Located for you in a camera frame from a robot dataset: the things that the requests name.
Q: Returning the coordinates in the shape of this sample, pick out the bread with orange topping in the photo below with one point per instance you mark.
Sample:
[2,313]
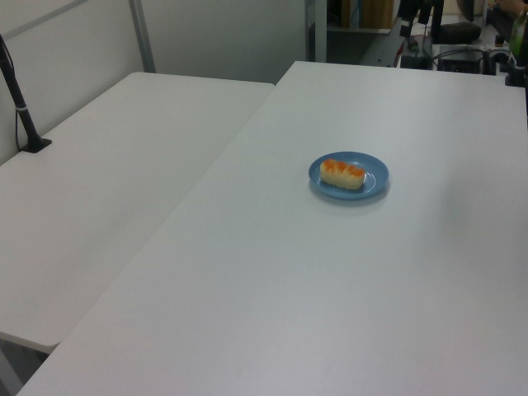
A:
[342,175]

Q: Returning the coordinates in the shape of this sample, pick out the blue round plate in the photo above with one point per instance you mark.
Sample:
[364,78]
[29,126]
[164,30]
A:
[371,187]

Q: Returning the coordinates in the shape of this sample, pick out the grey side desk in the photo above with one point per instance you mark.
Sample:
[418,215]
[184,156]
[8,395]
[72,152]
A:
[377,47]

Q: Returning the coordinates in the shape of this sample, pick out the small black box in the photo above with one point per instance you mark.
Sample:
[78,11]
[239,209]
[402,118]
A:
[416,62]

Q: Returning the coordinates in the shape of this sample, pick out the wooden cabinet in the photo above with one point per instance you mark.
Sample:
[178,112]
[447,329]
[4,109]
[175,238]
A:
[367,12]

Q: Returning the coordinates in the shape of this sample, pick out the black hanging clamp device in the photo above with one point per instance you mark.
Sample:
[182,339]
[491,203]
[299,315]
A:
[406,20]

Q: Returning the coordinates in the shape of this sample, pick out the black electronics box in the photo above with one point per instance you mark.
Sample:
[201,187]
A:
[460,61]

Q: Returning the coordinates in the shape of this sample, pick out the dark grey cushion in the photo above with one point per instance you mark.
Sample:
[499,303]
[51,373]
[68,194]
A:
[460,32]

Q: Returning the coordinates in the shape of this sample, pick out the green bottle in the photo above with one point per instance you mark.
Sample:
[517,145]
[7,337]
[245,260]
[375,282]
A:
[519,37]

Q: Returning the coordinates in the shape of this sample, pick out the grey metal partition post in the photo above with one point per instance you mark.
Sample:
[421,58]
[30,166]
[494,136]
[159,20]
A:
[317,29]

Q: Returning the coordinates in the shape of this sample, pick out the black camera pole stand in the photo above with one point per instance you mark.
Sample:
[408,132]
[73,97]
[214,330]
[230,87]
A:
[22,111]

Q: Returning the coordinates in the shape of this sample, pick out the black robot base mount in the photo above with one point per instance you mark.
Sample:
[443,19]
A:
[515,76]

